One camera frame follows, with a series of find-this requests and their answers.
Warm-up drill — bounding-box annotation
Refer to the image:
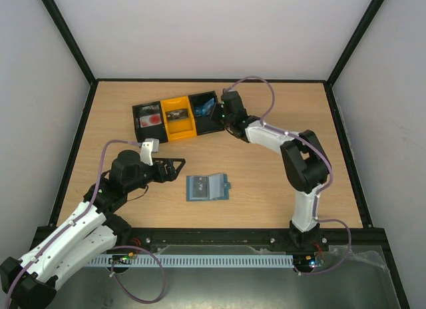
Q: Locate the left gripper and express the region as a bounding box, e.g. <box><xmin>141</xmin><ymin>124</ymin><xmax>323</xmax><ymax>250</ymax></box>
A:
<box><xmin>125</xmin><ymin>158</ymin><xmax>185</xmax><ymax>193</ymax></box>

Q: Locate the teal card holder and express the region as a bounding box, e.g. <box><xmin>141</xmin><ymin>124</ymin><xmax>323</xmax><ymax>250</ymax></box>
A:
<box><xmin>186</xmin><ymin>173</ymin><xmax>231</xmax><ymax>201</ymax></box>

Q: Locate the black VIP card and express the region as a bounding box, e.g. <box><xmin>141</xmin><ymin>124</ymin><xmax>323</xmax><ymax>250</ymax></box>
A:
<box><xmin>188</xmin><ymin>176</ymin><xmax>209</xmax><ymax>200</ymax></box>

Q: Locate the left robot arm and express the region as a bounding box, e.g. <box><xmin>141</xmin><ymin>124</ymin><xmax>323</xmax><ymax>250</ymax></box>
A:
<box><xmin>1</xmin><ymin>150</ymin><xmax>186</xmax><ymax>308</ymax></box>

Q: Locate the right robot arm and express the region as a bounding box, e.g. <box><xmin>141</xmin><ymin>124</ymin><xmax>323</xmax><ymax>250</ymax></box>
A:
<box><xmin>210</xmin><ymin>90</ymin><xmax>333</xmax><ymax>250</ymax></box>

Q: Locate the blue card in bin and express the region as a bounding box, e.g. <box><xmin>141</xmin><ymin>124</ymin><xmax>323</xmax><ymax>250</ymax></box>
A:
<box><xmin>194</xmin><ymin>106</ymin><xmax>208</xmax><ymax>117</ymax></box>

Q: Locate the red white card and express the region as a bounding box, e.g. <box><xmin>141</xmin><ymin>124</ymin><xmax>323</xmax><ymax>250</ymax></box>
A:
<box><xmin>136</xmin><ymin>113</ymin><xmax>162</xmax><ymax>128</ymax></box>

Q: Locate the right black bin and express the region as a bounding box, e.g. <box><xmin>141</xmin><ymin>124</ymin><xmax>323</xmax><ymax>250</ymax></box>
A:
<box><xmin>188</xmin><ymin>91</ymin><xmax>224</xmax><ymax>136</ymax></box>

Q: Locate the black bin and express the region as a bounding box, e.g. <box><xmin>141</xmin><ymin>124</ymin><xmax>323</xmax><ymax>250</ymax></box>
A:
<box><xmin>132</xmin><ymin>101</ymin><xmax>168</xmax><ymax>143</ymax></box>
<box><xmin>188</xmin><ymin>91</ymin><xmax>224</xmax><ymax>136</ymax></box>

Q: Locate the yellow bin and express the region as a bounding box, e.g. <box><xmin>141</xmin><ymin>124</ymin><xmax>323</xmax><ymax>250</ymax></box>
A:
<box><xmin>160</xmin><ymin>96</ymin><xmax>197</xmax><ymax>142</ymax></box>

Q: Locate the left black bin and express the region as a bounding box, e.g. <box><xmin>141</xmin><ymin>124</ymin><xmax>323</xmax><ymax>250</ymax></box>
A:
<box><xmin>132</xmin><ymin>101</ymin><xmax>168</xmax><ymax>143</ymax></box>

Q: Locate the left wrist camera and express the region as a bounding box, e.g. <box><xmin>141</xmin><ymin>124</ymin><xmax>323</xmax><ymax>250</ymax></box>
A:
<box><xmin>140</xmin><ymin>139</ymin><xmax>160</xmax><ymax>166</ymax></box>

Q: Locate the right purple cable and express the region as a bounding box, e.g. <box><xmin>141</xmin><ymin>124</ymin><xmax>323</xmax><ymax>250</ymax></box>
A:
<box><xmin>223</xmin><ymin>76</ymin><xmax>352</xmax><ymax>276</ymax></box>

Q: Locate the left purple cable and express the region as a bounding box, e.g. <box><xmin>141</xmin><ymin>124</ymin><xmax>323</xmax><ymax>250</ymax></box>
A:
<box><xmin>6</xmin><ymin>139</ymin><xmax>144</xmax><ymax>303</ymax></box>

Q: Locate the blue slotted cable duct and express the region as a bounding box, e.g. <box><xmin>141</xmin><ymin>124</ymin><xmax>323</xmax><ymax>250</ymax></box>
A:
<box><xmin>86</xmin><ymin>254</ymin><xmax>294</xmax><ymax>268</ymax></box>

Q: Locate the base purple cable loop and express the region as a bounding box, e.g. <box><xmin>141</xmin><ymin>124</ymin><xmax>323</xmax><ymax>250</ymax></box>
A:
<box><xmin>108</xmin><ymin>244</ymin><xmax>170</xmax><ymax>302</ymax></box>

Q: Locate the black cage frame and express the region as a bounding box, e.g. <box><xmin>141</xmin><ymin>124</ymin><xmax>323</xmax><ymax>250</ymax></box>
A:
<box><xmin>6</xmin><ymin>0</ymin><xmax>413</xmax><ymax>309</ymax></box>

